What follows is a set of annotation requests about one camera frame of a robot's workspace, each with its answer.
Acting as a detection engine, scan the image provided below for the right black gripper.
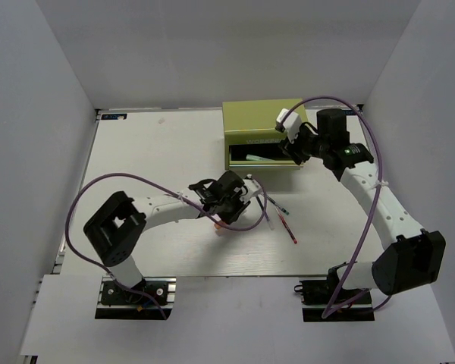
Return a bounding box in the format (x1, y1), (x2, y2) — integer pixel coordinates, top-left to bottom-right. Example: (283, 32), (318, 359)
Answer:
(279, 123), (329, 165)

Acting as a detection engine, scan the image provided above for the green capped tube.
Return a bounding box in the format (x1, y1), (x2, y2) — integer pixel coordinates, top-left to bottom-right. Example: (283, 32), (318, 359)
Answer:
(246, 154), (275, 162)

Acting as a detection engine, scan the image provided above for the green metal drawer toolbox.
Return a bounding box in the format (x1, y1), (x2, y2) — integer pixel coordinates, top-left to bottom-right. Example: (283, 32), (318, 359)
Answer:
(222, 99), (300, 171)

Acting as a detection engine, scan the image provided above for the purple pen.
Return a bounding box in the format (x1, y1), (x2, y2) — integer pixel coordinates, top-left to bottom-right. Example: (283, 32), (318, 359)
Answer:
(256, 196), (275, 231)

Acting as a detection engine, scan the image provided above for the red pen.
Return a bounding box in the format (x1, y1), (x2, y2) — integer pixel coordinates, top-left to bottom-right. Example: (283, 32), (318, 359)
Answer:
(276, 207), (298, 244)

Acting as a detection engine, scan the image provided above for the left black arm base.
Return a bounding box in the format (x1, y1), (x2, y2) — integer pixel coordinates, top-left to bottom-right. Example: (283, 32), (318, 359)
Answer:
(95, 278), (177, 321)

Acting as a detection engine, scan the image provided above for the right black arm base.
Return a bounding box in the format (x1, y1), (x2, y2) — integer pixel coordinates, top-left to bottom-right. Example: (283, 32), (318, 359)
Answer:
(294, 278), (376, 323)

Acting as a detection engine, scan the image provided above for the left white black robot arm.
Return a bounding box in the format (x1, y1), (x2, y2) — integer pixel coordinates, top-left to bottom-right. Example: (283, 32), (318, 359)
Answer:
(83, 171), (262, 303)

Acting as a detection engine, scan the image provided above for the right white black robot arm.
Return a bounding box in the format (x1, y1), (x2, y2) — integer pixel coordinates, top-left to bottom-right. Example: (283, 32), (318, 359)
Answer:
(276, 108), (446, 303)

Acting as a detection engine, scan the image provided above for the green pen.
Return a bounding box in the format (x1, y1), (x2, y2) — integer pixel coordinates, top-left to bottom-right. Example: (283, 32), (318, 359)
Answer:
(267, 196), (290, 215)

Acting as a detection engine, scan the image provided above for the left blue corner label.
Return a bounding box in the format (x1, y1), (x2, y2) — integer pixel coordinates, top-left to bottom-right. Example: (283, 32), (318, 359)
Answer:
(101, 113), (127, 121)

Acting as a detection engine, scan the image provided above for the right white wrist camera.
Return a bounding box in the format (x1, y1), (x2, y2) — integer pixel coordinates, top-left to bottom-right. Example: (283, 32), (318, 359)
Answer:
(275, 108), (302, 143)

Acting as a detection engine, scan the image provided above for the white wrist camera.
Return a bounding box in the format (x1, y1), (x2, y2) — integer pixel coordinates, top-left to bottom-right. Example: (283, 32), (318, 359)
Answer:
(240, 174), (264, 202)
(275, 108), (302, 143)

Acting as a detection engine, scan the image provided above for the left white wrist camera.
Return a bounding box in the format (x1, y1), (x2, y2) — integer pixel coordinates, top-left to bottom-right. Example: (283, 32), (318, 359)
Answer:
(240, 174), (264, 202)

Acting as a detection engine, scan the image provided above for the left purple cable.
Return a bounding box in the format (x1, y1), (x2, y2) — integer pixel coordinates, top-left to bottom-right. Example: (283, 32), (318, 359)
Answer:
(65, 173), (269, 319)

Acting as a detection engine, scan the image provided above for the purple cable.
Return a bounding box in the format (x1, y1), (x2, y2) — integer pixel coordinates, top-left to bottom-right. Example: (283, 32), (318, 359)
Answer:
(284, 95), (392, 318)
(65, 173), (269, 319)

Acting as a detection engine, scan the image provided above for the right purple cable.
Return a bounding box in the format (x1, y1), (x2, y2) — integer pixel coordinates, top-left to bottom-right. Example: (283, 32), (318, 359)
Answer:
(284, 95), (392, 318)

